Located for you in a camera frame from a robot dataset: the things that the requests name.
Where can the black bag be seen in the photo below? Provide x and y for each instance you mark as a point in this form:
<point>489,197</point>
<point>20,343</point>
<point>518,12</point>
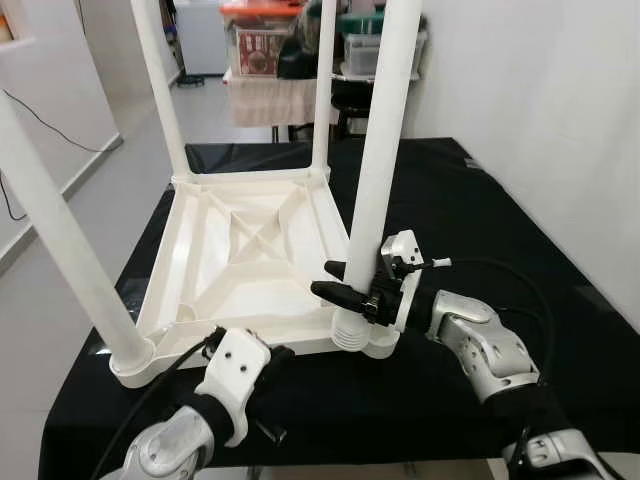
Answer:
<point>298,55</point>

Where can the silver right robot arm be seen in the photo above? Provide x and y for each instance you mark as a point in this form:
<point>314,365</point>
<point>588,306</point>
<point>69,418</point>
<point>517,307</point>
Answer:
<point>485,345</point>

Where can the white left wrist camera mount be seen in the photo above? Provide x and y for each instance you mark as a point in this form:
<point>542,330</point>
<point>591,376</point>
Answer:
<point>235,370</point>

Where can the orange lid storage box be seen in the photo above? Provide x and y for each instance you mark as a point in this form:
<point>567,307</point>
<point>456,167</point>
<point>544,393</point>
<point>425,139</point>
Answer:
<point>258,50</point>

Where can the white fridge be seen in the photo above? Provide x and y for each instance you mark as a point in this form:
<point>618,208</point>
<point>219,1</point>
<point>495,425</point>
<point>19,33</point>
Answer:
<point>203,40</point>

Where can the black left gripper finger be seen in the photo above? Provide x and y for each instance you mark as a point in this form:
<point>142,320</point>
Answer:
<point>279,354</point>

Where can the beige cloth covered side table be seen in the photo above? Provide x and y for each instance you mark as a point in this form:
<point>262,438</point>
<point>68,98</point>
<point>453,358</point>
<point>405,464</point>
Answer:
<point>270,100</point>

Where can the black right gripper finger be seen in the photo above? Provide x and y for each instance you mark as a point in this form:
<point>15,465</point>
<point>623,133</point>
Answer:
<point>345,296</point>
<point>338,269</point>

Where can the clear container green lid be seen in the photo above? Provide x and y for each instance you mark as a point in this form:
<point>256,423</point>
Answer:
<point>358,50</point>

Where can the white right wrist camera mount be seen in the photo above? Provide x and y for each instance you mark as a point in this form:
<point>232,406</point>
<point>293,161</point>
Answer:
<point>400,245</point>

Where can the white plastic children table top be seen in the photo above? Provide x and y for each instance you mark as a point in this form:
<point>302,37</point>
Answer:
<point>240,260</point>

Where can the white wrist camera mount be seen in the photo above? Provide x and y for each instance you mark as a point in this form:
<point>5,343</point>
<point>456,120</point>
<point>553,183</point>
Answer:
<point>400,245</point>
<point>235,370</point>

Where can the black tablecloth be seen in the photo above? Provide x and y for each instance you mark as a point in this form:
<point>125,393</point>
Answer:
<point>500,230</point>

